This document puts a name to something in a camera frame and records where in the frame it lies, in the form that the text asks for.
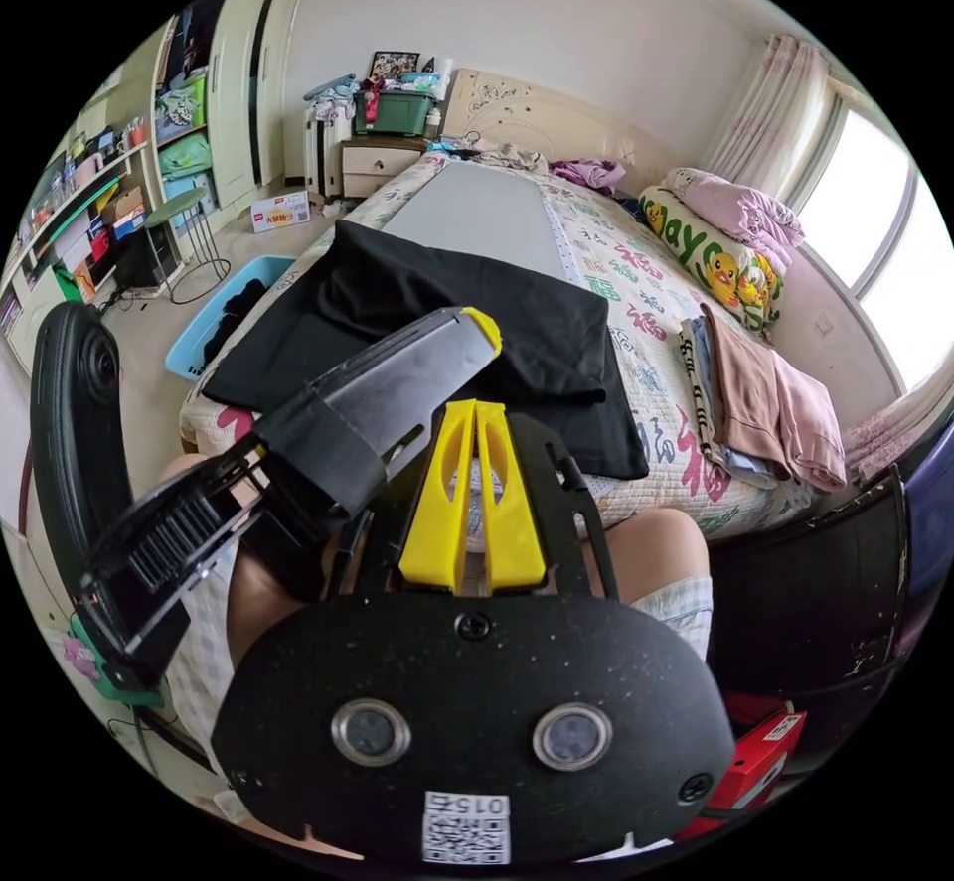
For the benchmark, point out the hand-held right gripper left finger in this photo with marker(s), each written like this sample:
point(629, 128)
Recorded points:
point(436, 516)

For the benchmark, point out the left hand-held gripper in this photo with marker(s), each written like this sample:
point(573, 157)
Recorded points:
point(335, 419)

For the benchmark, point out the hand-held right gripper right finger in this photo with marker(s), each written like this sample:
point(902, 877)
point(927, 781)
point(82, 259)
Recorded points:
point(510, 523)

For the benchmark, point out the black short sleeve shirt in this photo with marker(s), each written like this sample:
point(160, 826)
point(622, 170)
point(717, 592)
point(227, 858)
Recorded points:
point(417, 285)

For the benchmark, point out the grey flat board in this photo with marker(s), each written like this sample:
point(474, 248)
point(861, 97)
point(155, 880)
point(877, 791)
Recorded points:
point(477, 218)

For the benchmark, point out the person's body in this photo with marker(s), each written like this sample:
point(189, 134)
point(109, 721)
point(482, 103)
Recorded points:
point(656, 549)

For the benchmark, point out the beige garment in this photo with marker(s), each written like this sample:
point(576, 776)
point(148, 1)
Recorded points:
point(514, 157)

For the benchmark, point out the bed with printed quilt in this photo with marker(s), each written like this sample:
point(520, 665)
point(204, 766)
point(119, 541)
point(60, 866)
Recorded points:
point(656, 382)

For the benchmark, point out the purple garment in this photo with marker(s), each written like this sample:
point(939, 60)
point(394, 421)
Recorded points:
point(589, 173)

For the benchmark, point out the beige nightstand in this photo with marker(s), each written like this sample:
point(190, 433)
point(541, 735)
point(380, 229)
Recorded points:
point(376, 162)

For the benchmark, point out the duck print pillow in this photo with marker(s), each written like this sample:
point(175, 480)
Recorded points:
point(700, 248)

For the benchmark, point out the green storage box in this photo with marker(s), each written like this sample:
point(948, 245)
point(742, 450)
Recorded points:
point(391, 114)

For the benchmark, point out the white and red carton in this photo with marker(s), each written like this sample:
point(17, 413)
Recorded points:
point(279, 212)

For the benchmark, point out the white radiator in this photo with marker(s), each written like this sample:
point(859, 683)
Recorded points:
point(322, 151)

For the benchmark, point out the pile of clothes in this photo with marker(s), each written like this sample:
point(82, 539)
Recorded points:
point(753, 389)

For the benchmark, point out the pink folded blanket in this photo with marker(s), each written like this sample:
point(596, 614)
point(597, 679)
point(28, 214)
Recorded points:
point(745, 210)

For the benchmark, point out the light blue plastic basket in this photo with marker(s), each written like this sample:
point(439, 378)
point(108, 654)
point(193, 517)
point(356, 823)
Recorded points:
point(195, 333)

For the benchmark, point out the green round stool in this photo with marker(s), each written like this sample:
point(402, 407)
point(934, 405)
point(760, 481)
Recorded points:
point(179, 207)

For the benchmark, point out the cream wardrobe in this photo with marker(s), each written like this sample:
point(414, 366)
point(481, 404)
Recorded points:
point(238, 91)

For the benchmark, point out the red box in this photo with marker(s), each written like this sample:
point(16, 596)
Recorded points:
point(760, 762)

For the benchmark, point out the pale pink curtain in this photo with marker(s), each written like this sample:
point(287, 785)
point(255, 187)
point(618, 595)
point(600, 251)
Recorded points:
point(768, 114)

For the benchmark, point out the window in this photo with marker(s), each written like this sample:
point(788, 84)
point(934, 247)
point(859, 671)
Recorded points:
point(872, 225)

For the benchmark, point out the cluttered wall shelf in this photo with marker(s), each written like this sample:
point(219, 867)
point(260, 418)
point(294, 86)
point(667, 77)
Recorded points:
point(67, 225)

